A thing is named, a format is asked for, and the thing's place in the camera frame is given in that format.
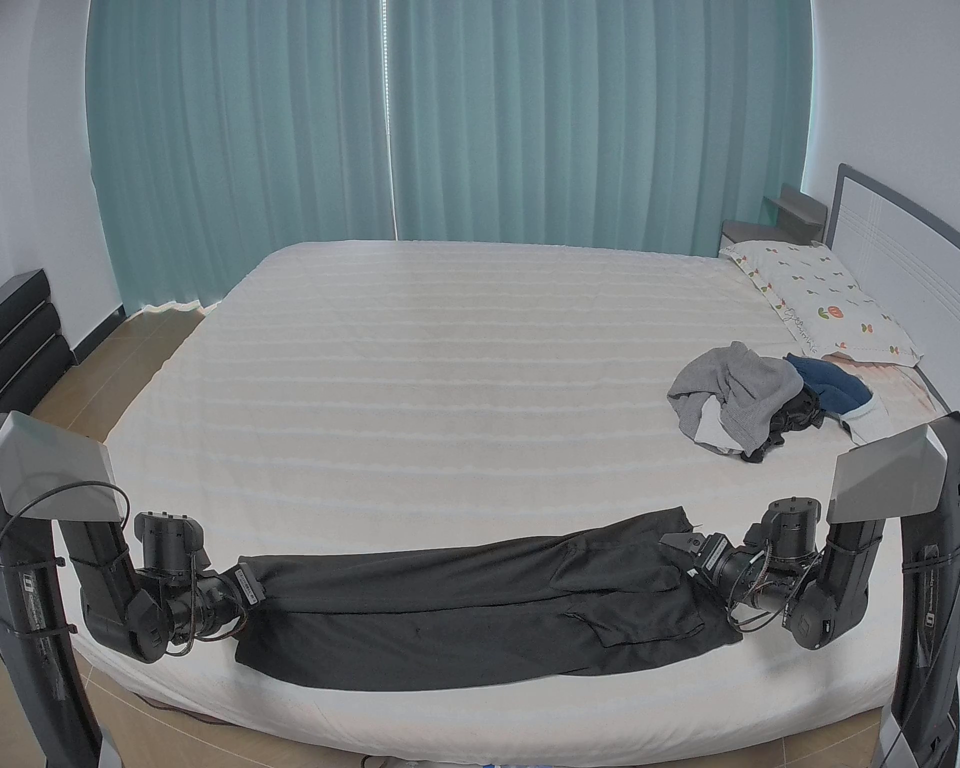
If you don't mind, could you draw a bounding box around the pile of clothes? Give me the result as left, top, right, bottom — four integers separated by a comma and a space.
667, 341, 894, 464

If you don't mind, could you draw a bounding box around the grey bedside table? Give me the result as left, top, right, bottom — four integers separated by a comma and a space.
721, 183, 828, 249

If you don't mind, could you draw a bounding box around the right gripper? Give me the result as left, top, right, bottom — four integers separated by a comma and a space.
660, 532, 747, 601

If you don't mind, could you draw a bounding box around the black chest of drawers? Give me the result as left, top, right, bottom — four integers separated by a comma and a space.
0, 268, 76, 410

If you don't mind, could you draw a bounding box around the white printed pillow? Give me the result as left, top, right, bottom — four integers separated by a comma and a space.
720, 240, 924, 369

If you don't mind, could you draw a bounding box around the bed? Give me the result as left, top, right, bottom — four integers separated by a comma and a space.
67, 161, 960, 759

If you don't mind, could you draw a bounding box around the blue-green curtain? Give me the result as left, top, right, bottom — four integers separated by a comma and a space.
86, 0, 397, 312
386, 0, 815, 260

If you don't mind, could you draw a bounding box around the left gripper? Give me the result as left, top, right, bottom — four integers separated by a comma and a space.
213, 562, 267, 624

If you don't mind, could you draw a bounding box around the black T-shirt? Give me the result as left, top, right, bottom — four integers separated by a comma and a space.
234, 506, 744, 691

